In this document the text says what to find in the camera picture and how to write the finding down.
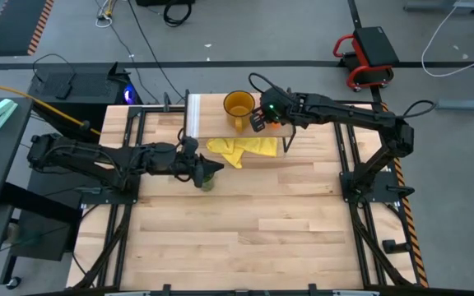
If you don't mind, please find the yellow cloth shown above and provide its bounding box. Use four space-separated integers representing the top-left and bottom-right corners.
206 136 279 169

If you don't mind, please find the black aluminium table frame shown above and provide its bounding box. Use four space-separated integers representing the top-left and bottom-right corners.
74 102 423 296

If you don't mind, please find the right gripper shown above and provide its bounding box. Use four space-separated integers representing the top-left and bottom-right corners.
249 89 306 133

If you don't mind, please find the white tape strip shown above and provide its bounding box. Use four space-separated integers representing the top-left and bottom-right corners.
187 94 202 139

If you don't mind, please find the yellow speckled ceramic mug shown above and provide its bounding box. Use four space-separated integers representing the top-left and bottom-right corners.
222 90 257 134

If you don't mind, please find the black mat with orange stripes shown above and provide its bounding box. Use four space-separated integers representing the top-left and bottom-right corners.
0 0 55 58

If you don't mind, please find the white floor cable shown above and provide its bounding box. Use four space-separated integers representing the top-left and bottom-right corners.
421 0 474 78

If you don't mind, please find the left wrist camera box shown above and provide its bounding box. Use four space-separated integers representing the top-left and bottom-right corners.
180 136 200 156

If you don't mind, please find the red and black rolling stool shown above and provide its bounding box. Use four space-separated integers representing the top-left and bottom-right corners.
332 26 401 92

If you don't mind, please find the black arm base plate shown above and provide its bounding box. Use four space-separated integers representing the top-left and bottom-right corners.
81 187 139 206
341 170 405 203

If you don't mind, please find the black elbow cable loop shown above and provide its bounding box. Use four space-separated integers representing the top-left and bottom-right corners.
401 99 438 121

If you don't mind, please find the black clamp handle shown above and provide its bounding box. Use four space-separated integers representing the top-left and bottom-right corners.
386 184 416 198
382 238 413 255

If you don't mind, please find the long yellow cable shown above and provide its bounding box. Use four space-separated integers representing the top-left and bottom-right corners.
0 78 102 136

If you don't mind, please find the thin black adapter cable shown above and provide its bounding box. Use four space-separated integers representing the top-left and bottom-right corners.
32 53 77 87

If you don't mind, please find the mint green stapler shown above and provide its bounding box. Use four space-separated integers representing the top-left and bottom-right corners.
0 98 19 131

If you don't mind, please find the coiled black cable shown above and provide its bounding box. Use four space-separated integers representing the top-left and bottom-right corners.
162 0 193 28

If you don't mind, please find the long black floor cable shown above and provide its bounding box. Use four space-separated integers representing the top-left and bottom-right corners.
126 0 185 102

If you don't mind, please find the orange black hazard strip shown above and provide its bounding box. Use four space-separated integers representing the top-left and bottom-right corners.
380 102 430 289

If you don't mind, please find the small black adapter box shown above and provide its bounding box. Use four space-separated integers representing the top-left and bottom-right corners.
54 83 73 101

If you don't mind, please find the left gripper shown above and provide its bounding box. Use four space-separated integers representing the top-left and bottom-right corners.
173 152 225 189

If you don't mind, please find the white cable bundle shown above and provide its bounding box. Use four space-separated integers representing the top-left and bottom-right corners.
95 0 119 29

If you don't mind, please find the green cup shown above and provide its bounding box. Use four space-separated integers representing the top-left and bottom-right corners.
201 172 217 192

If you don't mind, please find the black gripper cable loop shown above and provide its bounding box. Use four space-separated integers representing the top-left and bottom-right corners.
248 72 290 102

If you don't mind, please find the black computer tower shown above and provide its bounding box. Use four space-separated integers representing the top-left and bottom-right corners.
28 62 142 136

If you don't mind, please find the black rolling cart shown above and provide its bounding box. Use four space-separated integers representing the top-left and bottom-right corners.
0 168 82 291

